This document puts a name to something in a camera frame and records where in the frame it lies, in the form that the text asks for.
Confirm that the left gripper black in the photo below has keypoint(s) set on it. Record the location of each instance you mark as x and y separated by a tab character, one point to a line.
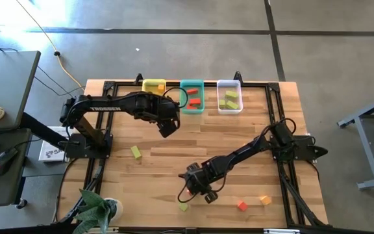
168	117

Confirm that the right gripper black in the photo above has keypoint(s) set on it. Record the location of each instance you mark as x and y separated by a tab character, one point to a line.
201	180

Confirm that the red foam block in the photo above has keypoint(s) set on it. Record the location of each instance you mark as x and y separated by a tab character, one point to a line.
192	91
195	101
191	107

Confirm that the green foam block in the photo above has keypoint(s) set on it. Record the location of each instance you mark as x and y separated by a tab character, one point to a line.
136	152
221	103
231	94
232	105

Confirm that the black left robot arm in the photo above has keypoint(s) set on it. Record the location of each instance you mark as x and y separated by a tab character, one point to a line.
109	108

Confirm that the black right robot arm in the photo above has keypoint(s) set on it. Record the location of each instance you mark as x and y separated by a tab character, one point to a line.
245	151

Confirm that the green foam cube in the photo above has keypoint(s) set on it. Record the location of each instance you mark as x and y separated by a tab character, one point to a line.
183	207

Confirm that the teal plastic bin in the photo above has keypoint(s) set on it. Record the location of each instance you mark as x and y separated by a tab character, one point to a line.
185	97

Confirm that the yellow plastic bin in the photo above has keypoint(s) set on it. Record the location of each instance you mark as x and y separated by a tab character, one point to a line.
149	86

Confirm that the red foam cube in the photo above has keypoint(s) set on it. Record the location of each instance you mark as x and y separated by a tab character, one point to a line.
242	206

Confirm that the clear plastic bin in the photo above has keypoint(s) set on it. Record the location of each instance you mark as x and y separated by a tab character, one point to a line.
221	87

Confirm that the white plant pot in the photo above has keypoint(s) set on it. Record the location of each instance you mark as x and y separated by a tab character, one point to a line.
118	209

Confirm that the potted green plant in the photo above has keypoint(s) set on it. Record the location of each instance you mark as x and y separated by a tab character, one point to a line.
93	211

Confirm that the white printed box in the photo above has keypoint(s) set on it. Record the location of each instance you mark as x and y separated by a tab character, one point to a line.
49	152

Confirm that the grey metal stand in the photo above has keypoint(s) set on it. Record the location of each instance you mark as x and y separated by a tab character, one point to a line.
367	152

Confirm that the black computer mouse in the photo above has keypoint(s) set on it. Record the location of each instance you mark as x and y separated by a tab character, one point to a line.
3	161

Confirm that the silver metal bracket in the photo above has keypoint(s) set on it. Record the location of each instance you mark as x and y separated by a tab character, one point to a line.
281	231

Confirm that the black aluminium table frame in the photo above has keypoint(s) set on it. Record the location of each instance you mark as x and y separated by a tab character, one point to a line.
258	84

